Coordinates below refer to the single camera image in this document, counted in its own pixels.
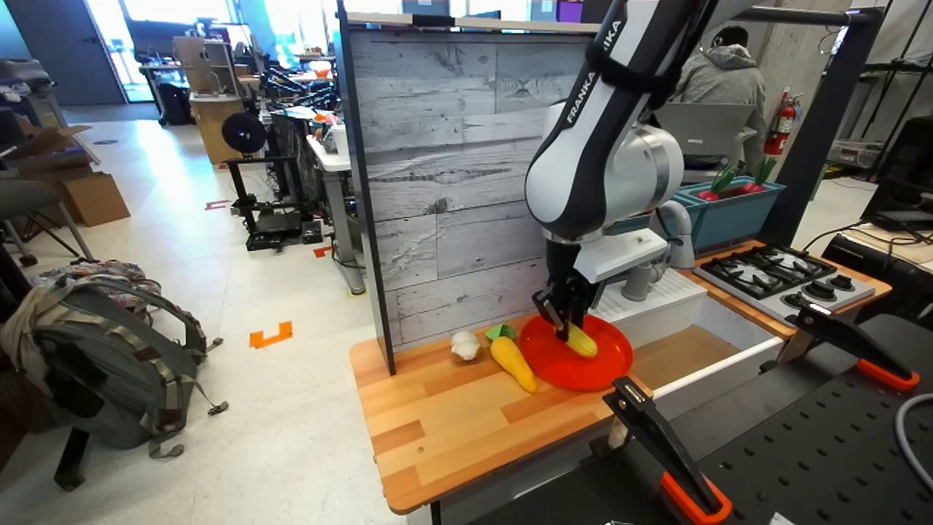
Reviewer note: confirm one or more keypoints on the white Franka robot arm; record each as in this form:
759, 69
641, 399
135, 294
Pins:
614, 128

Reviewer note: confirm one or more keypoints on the gray wood-pattern backsplash panel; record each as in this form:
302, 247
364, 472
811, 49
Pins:
455, 184

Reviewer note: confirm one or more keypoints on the gray laptop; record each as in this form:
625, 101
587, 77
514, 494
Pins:
700, 132

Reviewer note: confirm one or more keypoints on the orange toy carrot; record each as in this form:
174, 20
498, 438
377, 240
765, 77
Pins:
512, 364

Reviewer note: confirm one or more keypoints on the white desk gray legs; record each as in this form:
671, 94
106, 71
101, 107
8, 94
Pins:
337, 184

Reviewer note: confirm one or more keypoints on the gray toy faucet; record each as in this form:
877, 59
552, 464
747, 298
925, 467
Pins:
683, 234

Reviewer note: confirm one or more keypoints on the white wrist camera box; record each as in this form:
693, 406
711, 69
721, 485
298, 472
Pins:
622, 256

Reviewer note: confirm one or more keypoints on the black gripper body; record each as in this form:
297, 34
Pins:
568, 269

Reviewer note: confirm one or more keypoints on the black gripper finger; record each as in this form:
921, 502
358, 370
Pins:
572, 319
543, 311

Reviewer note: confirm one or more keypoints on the green red toy radish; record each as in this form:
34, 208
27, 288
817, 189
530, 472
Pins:
763, 171
725, 182

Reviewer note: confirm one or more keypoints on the wooden cabinet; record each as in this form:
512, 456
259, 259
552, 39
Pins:
209, 97

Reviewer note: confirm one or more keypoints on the person in gray hoodie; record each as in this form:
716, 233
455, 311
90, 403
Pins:
725, 74

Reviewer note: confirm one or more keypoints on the black metal frame post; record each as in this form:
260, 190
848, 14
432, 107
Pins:
826, 107

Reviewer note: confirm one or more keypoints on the blue planter box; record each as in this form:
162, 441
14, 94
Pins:
734, 217

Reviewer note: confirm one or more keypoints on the black toy stove burners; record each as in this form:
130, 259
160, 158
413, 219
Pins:
776, 279

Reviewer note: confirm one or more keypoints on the black perforated board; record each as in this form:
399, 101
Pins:
826, 456

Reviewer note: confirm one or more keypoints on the wooden toy kitchen counter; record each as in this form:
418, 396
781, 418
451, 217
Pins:
439, 438

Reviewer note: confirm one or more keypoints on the red plastic plate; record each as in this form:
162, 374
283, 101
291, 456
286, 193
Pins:
584, 370

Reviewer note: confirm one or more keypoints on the orange floor bracket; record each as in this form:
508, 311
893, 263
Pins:
272, 338

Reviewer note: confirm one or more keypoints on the yellow toy vegetable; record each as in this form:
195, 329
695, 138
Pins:
581, 343

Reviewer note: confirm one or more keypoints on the white toy garlic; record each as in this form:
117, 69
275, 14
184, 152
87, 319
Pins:
464, 345

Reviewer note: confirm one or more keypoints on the gray backpack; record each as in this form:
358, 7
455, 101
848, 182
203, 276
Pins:
103, 354

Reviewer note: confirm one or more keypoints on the black computer monitor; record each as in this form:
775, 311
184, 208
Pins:
909, 177

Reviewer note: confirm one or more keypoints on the black orange-tipped bar clamp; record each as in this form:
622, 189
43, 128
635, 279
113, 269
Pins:
851, 345
661, 447

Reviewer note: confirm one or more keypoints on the red fire extinguisher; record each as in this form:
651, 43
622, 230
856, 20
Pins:
781, 122

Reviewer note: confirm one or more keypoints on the cardboard box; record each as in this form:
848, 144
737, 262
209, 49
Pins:
95, 198

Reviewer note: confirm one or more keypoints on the white toy sink basin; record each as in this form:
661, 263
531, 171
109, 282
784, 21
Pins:
695, 345

